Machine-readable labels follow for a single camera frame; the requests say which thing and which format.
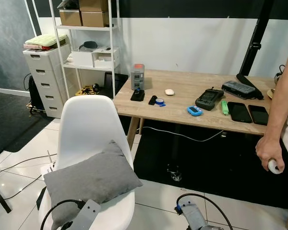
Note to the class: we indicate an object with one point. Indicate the large black floor mat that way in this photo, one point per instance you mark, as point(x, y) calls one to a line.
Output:
point(216, 163)

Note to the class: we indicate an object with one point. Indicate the black slanted pole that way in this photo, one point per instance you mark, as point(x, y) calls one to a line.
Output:
point(257, 36)

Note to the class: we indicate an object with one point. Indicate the green marker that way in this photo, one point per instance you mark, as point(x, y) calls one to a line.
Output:
point(225, 107)

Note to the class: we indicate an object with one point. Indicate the white plastic chair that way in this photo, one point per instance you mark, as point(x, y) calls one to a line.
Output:
point(86, 122)

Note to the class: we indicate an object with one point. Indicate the black stand leg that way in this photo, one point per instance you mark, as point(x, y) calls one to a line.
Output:
point(0, 197)

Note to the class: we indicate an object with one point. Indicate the black handheld controller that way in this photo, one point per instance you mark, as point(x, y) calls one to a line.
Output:
point(209, 99)

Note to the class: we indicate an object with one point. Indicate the wooden table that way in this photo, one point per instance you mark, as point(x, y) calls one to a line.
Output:
point(187, 86)

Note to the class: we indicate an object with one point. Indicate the white metal shelf rack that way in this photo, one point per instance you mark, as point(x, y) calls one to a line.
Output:
point(114, 38)

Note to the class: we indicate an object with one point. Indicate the person's hand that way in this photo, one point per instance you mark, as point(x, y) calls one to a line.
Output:
point(269, 149)

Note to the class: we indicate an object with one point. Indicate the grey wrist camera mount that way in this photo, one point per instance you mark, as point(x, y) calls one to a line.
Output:
point(86, 215)
point(191, 218)

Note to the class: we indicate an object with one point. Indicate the green folded towel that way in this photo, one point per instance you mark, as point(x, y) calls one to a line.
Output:
point(43, 40)

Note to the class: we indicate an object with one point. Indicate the person's bare forearm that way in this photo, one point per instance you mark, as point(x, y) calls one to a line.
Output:
point(283, 96)

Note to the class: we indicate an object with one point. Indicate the small brown cardboard box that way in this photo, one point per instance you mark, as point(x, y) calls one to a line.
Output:
point(70, 17)

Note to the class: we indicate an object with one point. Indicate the grey device with red top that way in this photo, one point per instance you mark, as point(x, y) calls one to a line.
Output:
point(138, 76)

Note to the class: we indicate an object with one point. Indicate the white computer mouse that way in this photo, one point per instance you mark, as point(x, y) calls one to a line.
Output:
point(169, 92)

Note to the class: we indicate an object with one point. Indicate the black keypad device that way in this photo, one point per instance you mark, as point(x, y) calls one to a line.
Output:
point(238, 88)

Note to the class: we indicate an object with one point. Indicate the white drawer cabinet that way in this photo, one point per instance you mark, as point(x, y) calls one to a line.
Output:
point(45, 79)

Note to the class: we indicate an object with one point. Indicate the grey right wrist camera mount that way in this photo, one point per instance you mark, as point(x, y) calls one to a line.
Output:
point(191, 218)

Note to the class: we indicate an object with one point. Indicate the white round object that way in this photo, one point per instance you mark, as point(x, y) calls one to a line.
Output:
point(275, 167)

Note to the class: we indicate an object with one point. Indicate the blue tape roll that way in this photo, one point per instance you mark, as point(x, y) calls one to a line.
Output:
point(156, 101)

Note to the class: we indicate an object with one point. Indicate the black smartphone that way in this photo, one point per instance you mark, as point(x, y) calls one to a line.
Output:
point(259, 115)
point(240, 112)

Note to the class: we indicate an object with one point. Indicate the white box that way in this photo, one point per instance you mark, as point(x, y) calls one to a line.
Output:
point(81, 59)
point(106, 57)

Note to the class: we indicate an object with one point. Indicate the grey pillow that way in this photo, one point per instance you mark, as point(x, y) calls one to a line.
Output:
point(91, 177)

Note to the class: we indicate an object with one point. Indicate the small blue device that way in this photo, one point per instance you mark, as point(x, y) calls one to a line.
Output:
point(194, 111)

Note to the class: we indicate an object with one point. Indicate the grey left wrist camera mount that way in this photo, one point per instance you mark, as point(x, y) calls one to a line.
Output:
point(86, 215)

